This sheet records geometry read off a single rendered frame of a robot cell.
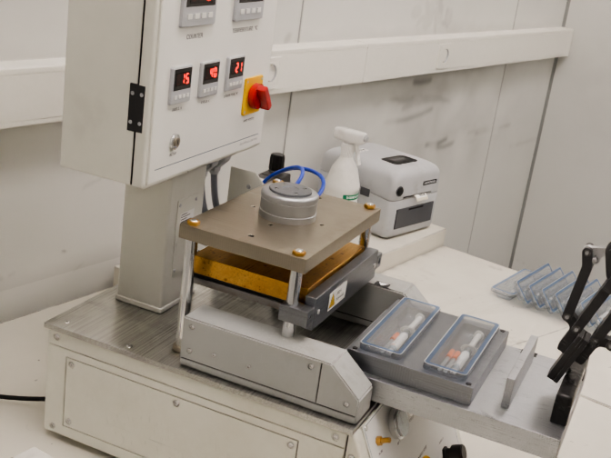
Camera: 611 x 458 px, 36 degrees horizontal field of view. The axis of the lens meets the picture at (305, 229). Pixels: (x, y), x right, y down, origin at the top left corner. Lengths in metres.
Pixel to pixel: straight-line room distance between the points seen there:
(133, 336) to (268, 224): 0.24
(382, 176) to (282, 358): 1.08
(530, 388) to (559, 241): 2.51
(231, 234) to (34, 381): 0.51
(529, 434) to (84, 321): 0.62
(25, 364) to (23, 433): 0.20
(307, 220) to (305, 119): 1.05
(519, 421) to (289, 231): 0.37
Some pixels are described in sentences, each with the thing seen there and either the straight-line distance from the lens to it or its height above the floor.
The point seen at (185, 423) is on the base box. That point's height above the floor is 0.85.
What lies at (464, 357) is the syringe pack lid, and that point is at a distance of 1.21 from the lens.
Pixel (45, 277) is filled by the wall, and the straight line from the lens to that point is 1.81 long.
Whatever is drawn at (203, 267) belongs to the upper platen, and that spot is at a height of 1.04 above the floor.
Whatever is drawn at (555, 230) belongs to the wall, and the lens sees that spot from 3.75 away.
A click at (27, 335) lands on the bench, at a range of 1.71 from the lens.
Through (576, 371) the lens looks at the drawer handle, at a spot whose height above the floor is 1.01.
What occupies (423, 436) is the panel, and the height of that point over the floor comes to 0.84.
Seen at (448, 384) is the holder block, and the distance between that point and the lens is 1.17.
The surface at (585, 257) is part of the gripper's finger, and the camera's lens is 1.17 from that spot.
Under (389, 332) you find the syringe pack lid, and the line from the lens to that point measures 1.24.
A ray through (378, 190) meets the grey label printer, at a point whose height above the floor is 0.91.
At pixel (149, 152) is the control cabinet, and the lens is 1.19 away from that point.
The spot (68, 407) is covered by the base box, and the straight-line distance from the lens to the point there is 1.38.
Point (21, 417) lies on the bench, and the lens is 1.47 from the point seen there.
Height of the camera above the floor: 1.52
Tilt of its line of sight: 19 degrees down
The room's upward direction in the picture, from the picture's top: 8 degrees clockwise
